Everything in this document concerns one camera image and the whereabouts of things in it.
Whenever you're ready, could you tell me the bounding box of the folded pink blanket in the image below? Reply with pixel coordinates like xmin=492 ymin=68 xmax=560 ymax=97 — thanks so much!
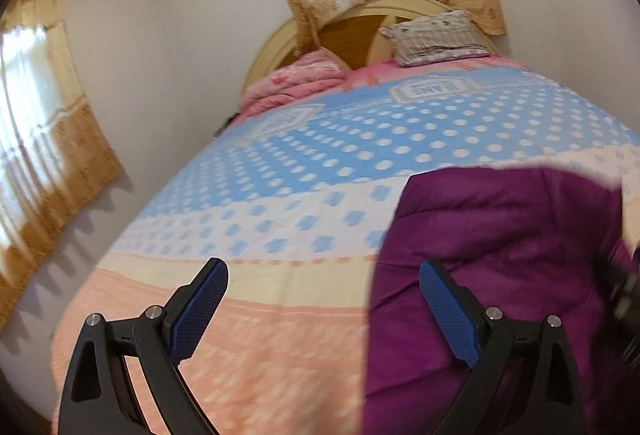
xmin=240 ymin=49 xmax=349 ymax=115

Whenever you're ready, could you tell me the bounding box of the purple puffer jacket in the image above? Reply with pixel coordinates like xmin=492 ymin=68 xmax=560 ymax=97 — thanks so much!
xmin=362 ymin=167 xmax=639 ymax=434

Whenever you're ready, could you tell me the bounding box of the polka dot bed quilt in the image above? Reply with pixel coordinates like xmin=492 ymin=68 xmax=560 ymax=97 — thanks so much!
xmin=51 ymin=57 xmax=639 ymax=434

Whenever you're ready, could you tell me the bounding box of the patterned grey pillow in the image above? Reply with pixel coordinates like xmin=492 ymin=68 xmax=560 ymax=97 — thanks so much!
xmin=380 ymin=10 xmax=491 ymax=66

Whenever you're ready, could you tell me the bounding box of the beige side window curtain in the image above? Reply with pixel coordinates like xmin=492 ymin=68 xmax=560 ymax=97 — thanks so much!
xmin=1 ymin=0 xmax=122 ymax=322

